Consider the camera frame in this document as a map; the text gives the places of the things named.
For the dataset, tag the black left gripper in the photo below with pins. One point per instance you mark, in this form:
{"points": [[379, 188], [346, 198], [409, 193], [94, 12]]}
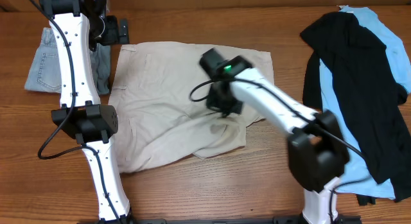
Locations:
{"points": [[119, 31]]}

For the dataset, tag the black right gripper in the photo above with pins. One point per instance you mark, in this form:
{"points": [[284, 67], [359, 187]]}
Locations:
{"points": [[225, 106]]}

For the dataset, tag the beige cargo shorts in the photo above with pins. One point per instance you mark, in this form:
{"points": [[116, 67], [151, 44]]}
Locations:
{"points": [[158, 94]]}

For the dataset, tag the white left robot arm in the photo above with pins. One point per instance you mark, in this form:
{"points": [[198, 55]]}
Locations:
{"points": [[78, 26]]}

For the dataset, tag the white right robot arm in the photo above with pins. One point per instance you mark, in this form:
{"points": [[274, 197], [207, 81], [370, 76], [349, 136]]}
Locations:
{"points": [[316, 153]]}

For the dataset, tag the folded light blue jeans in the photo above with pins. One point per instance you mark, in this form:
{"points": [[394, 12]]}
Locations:
{"points": [[44, 74]]}

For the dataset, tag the black shirt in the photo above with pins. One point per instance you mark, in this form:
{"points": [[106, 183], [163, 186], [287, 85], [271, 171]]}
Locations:
{"points": [[367, 95]]}

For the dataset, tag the light blue t-shirt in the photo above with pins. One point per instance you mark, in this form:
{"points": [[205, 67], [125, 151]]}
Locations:
{"points": [[400, 67]]}

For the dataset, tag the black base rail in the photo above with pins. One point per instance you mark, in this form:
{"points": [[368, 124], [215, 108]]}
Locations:
{"points": [[275, 220]]}

